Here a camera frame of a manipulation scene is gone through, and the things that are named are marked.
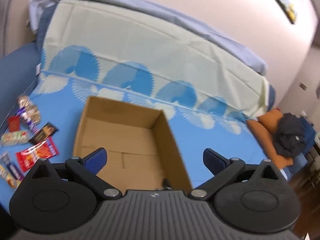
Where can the blue and white snack packet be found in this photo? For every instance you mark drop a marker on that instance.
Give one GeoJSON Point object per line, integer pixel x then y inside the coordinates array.
{"type": "Point", "coordinates": [11, 166]}

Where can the purple snack packet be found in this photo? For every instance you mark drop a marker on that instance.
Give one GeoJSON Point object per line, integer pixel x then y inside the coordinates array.
{"type": "Point", "coordinates": [33, 128]}

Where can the clear pale biscuit packet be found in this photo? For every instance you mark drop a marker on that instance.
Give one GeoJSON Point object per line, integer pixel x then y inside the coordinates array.
{"type": "Point", "coordinates": [33, 113]}

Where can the green and white snack packet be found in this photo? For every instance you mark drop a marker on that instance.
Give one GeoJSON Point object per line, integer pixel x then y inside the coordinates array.
{"type": "Point", "coordinates": [15, 138]}

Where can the orange cushion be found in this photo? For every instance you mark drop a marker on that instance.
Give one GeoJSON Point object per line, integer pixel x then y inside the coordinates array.
{"type": "Point", "coordinates": [262, 130]}

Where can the large red snack packet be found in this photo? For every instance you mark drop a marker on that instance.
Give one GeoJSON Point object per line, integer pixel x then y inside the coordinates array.
{"type": "Point", "coordinates": [35, 155]}

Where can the dark navy cloth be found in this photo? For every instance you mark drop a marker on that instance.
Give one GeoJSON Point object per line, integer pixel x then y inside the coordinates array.
{"type": "Point", "coordinates": [290, 135]}

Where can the yellow biscuit packet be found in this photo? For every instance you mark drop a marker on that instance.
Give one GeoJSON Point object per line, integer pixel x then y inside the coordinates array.
{"type": "Point", "coordinates": [7, 177]}

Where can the wall switch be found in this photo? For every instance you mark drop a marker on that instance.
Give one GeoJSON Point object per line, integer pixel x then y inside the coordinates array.
{"type": "Point", "coordinates": [303, 86]}

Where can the framed wall picture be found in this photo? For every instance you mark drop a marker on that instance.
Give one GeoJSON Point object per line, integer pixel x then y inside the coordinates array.
{"type": "Point", "coordinates": [287, 5]}

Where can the black snack packet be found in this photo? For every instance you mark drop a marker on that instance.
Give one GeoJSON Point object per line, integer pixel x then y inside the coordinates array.
{"type": "Point", "coordinates": [45, 132]}

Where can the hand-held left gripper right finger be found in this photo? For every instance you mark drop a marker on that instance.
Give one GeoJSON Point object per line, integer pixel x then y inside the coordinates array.
{"type": "Point", "coordinates": [213, 158]}

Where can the grey curtain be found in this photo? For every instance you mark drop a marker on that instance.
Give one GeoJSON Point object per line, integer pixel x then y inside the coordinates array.
{"type": "Point", "coordinates": [6, 17]}

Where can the cardboard box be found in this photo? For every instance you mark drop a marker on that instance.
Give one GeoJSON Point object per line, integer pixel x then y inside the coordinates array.
{"type": "Point", "coordinates": [125, 135]}

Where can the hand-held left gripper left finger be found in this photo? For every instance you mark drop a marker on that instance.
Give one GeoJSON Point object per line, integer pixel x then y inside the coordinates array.
{"type": "Point", "coordinates": [98, 156]}

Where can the blue fan-print cloth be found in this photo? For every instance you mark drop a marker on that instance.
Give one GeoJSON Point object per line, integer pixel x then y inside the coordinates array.
{"type": "Point", "coordinates": [200, 135]}

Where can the white sofa label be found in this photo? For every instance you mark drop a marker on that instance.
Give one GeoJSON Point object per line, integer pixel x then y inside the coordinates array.
{"type": "Point", "coordinates": [38, 69]}

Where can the clear brown pastry packet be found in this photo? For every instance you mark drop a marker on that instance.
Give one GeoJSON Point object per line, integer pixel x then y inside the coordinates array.
{"type": "Point", "coordinates": [23, 102]}

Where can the red square snack packet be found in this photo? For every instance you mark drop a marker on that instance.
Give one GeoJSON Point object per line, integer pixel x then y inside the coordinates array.
{"type": "Point", "coordinates": [13, 123]}

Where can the dark wooden cabinet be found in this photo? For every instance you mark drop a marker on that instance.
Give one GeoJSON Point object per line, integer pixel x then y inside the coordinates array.
{"type": "Point", "coordinates": [313, 157]}

